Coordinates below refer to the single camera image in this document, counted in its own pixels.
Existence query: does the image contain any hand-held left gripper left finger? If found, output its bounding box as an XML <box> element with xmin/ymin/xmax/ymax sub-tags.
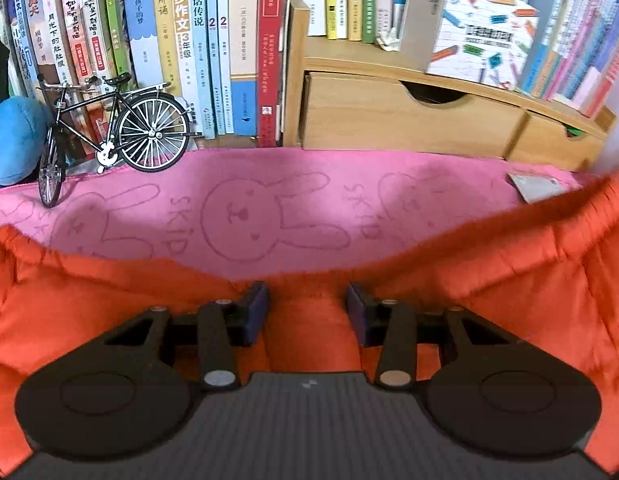
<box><xmin>104</xmin><ymin>281</ymin><xmax>268</xmax><ymax>392</ymax></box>

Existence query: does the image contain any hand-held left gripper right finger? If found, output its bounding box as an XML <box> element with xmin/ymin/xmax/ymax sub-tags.
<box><xmin>347</xmin><ymin>282</ymin><xmax>517</xmax><ymax>392</ymax></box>

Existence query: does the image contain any orange down jacket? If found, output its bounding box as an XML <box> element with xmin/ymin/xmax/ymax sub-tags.
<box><xmin>0</xmin><ymin>162</ymin><xmax>619</xmax><ymax>478</ymax></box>

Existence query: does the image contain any pink rabbit-print blanket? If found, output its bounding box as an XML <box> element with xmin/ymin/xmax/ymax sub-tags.
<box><xmin>0</xmin><ymin>147</ymin><xmax>597</xmax><ymax>283</ymax></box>

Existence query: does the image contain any wooden drawer organiser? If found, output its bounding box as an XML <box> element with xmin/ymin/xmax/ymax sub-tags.
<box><xmin>283</xmin><ymin>0</ymin><xmax>617</xmax><ymax>173</ymax></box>

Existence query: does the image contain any black model bicycle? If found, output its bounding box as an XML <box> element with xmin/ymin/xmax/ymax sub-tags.
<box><xmin>36</xmin><ymin>72</ymin><xmax>200</xmax><ymax>209</ymax></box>

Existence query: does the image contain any green white leaflet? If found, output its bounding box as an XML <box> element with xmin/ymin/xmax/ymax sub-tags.
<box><xmin>507</xmin><ymin>172</ymin><xmax>573</xmax><ymax>204</ymax></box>

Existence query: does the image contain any crumpled white paper scrap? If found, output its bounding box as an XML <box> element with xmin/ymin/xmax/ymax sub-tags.
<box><xmin>377</xmin><ymin>27</ymin><xmax>403</xmax><ymax>52</ymax></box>

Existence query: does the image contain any row of paperback books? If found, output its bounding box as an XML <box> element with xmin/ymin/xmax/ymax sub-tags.
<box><xmin>9</xmin><ymin>0</ymin><xmax>295</xmax><ymax>148</ymax></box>

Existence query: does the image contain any round blue plush toy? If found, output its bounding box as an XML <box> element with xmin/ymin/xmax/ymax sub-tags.
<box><xmin>0</xmin><ymin>96</ymin><xmax>52</xmax><ymax>187</ymax></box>

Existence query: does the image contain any white pencil-print box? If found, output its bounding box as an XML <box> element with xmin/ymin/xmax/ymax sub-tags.
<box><xmin>393</xmin><ymin>0</ymin><xmax>540</xmax><ymax>92</ymax></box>

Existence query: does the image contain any row of pastel books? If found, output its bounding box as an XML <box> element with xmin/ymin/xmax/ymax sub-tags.
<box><xmin>517</xmin><ymin>0</ymin><xmax>619</xmax><ymax>118</ymax></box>

